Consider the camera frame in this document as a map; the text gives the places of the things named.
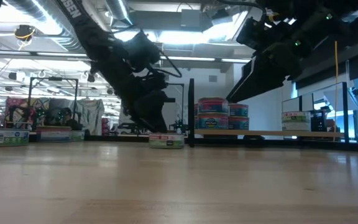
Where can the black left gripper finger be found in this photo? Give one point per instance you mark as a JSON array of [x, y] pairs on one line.
[[152, 115]]

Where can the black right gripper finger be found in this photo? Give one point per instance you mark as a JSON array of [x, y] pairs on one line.
[[259, 81]]

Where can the salmon can blue red label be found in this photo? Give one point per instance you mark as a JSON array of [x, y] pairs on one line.
[[53, 134], [238, 123], [196, 109], [238, 110], [196, 123], [212, 106], [212, 122]]

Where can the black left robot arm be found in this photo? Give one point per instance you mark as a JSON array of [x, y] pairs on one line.
[[82, 28]]

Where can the background black robot arm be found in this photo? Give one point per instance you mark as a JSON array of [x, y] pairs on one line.
[[61, 116]]

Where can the wooden shelf board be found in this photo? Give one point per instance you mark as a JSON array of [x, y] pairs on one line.
[[259, 133]]

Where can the long ceiling light fixture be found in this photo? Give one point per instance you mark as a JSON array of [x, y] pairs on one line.
[[191, 58]]

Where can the grey cloth cover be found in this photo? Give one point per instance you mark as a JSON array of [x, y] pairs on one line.
[[89, 112]]

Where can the grey ceiling box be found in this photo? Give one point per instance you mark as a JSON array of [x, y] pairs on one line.
[[191, 20]]

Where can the colourful patchwork quilt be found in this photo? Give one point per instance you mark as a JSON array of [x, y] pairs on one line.
[[20, 105]]

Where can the black metal rig frame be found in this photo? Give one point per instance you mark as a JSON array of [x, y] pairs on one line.
[[179, 84], [54, 79]]

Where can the black metal shelf frame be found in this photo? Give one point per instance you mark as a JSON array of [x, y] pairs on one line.
[[191, 99]]

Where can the large silver air duct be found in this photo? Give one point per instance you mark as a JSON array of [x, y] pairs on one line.
[[30, 9]]

